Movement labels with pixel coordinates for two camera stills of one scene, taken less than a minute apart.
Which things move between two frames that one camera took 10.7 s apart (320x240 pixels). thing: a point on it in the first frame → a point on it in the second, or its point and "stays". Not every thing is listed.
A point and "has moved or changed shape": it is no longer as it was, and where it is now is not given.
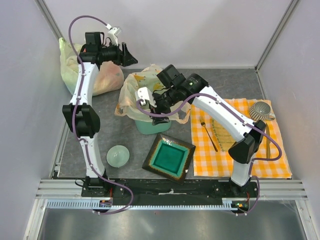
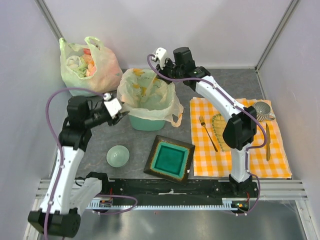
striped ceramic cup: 261,111 stays
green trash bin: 148,128 has moved or changed shape
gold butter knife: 268,143 stays
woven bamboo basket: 226,139 stays
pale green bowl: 117,156 stays
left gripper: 128,59 → 112,121
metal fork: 203,123 stays
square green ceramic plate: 168,158 stays
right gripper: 158,109 → 168,62
